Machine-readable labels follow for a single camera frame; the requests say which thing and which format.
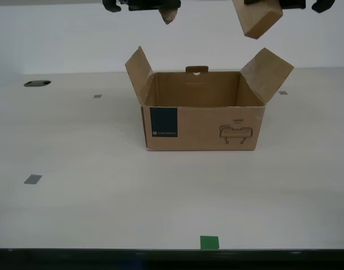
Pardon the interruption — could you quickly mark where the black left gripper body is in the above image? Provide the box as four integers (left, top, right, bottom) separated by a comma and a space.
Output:
102, 0, 123, 14

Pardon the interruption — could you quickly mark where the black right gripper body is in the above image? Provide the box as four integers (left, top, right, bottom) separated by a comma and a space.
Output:
311, 0, 336, 14

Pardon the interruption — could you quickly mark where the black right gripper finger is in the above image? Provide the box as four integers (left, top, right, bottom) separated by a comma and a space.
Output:
244, 0, 306, 10

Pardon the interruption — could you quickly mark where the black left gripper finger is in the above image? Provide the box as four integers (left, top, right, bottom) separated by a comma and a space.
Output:
128, 0, 182, 11

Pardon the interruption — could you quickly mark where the pinkish granite rock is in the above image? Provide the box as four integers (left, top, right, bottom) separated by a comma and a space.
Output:
157, 7, 179, 25

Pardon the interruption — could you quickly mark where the light wooden block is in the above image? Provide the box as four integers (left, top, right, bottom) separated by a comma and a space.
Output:
232, 0, 283, 40

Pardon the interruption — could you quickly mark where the open brown cardboard box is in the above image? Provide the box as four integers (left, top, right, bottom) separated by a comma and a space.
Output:
124, 46, 295, 152

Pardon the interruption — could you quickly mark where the grey tape square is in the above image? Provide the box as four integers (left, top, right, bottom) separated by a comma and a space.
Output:
23, 174, 43, 186

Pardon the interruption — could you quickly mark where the green tape square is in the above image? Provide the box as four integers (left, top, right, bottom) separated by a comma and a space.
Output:
200, 235, 219, 250

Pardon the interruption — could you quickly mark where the black oval cable grommet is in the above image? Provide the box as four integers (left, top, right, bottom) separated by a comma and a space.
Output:
23, 80, 52, 88

